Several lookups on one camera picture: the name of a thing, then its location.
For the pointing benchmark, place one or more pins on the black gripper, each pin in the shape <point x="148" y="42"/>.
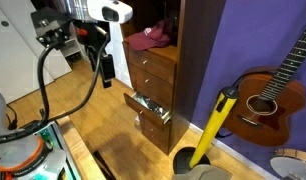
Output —
<point x="84" y="36"/>

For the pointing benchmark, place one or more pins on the maroon baseball cap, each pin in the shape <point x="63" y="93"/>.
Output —
<point x="149" y="38"/>

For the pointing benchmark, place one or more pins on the wooden drawer holding mixed clutter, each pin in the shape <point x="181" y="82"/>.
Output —
<point x="156" y="66"/>

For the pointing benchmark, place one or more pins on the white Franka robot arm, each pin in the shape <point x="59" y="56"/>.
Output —
<point x="93" y="8"/>

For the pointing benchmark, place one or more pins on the closed wooden drawer small knob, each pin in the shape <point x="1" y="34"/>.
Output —
<point x="153" y="88"/>

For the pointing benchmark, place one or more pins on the wooden drawer with shiny contents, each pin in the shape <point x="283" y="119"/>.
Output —
<point x="139" y="108"/>

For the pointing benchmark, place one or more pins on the lowest wooden drawer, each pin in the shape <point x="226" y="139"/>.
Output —
<point x="156" y="135"/>

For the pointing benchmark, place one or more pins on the dark wooden chest of drawers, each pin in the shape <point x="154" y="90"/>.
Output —
<point x="196" y="66"/>

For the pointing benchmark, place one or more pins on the white closet shelf unit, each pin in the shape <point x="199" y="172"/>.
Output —
<point x="71" y="46"/>

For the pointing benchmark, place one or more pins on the white closet sliding door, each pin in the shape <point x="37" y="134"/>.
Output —
<point x="13" y="66"/>
<point x="59" y="66"/>

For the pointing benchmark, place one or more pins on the light wooden robot table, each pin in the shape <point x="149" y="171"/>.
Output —
<point x="76" y="143"/>

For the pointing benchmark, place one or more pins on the black flat floor object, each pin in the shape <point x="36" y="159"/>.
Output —
<point x="103" y="165"/>

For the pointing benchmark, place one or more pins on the yellow pole with black base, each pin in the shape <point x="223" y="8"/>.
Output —
<point x="214" y="123"/>

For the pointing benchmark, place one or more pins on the brown acoustic guitar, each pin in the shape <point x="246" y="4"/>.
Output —
<point x="269" y="120"/>

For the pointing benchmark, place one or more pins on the banjo with white head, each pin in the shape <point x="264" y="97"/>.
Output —
<point x="289" y="166"/>

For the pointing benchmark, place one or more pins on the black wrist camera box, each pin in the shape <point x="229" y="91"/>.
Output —
<point x="108" y="68"/>

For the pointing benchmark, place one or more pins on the aluminium frame electronics box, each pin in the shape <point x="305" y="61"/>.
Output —
<point x="59" y="140"/>

